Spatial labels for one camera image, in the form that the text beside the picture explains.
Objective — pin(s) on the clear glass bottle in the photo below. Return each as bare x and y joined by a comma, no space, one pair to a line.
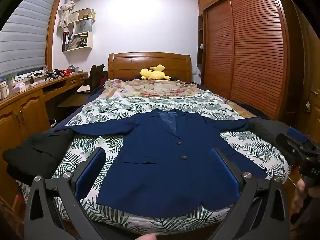
9,85

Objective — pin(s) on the red basket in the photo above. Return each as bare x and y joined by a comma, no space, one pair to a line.
66,72

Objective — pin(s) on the dark blue bed sheet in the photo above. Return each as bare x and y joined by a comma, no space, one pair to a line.
82,102

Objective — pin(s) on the black jacket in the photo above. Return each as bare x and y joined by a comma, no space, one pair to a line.
32,155

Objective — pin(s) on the yellow plush toy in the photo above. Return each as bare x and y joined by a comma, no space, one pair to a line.
152,73

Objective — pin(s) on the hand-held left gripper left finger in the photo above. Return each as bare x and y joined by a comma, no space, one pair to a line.
91,172

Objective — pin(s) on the white paper bag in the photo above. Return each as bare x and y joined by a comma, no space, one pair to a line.
83,27

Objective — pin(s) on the dark wooden chair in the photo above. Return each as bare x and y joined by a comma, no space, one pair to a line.
94,77

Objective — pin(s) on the black trash bin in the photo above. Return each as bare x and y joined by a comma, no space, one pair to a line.
53,123

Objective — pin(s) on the wooden louvred wardrobe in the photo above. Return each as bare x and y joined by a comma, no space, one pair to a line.
250,50

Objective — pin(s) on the white wall shelf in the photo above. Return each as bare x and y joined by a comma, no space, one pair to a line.
88,41

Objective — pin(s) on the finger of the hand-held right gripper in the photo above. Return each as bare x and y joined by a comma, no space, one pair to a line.
287,143
296,132

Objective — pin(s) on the bed with leaf-print sheet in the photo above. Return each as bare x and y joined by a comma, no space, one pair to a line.
125,105

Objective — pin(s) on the wooden door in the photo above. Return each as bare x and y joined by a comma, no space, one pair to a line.
312,92

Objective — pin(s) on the black tools on stand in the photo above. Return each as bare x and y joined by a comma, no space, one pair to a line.
53,75

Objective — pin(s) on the pull-out desk board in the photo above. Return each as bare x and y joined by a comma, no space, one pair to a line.
72,100

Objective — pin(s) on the grey window blind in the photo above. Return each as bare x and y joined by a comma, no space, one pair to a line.
22,35

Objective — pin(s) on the person's left hand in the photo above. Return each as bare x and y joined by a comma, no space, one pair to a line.
147,237

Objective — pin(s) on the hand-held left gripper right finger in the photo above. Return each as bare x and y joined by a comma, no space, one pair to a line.
225,175

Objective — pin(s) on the person's right forearm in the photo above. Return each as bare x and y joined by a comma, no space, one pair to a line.
312,205

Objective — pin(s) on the wooden bed headboard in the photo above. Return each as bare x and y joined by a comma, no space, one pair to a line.
130,65

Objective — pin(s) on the white tied curtain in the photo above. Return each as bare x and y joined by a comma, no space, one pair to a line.
66,12

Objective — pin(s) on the person's right hand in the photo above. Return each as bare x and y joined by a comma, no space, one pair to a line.
298,195

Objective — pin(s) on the dark grey cloth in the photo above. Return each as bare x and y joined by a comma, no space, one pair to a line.
265,132

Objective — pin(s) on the wooden desk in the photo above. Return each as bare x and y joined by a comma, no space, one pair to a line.
27,110

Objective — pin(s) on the navy blue suit jacket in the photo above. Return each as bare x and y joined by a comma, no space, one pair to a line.
160,160

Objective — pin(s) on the floral blanket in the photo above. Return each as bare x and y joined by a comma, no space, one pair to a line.
150,88

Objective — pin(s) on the pink tissue box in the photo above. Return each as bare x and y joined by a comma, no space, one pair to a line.
18,88

